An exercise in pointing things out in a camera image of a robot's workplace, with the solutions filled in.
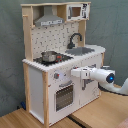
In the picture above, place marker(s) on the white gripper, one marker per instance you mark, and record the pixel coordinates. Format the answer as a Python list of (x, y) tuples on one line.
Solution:
[(82, 72)]

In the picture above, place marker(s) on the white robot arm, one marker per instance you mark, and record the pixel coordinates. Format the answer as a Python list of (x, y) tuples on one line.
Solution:
[(104, 77)]

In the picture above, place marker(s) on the wooden toy kitchen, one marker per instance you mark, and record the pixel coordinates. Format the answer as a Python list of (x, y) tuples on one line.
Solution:
[(40, 84)]

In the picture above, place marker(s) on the grey toy sink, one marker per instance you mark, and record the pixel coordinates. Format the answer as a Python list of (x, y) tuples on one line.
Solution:
[(79, 51)]

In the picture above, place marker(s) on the left red stove knob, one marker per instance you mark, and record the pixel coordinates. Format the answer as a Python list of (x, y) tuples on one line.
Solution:
[(56, 75)]

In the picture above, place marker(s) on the black toy stovetop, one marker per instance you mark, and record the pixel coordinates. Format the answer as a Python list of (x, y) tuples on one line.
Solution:
[(59, 58)]

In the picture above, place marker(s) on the toy oven door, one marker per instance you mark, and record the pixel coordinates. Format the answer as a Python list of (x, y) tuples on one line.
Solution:
[(64, 97)]

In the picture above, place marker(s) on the black toy faucet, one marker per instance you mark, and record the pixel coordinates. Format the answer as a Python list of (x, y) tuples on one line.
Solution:
[(71, 43)]

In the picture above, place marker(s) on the silver toy pot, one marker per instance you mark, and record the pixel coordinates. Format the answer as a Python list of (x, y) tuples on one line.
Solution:
[(49, 56)]

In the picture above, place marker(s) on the grey backdrop curtain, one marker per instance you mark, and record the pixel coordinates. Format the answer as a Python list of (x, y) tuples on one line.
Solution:
[(107, 27)]

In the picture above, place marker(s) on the toy microwave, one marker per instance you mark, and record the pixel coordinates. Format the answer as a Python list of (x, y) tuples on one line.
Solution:
[(78, 11)]

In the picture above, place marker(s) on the grey range hood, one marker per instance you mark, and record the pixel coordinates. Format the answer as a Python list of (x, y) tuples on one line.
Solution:
[(48, 18)]

